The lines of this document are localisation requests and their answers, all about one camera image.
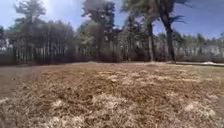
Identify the dry brown grass field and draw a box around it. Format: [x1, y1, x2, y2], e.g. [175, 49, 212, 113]
[0, 61, 224, 128]

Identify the wood of tall trees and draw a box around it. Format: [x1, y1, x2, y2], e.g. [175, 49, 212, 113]
[0, 0, 224, 66]

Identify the grey road strip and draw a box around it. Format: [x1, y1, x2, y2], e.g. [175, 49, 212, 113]
[173, 61, 224, 67]

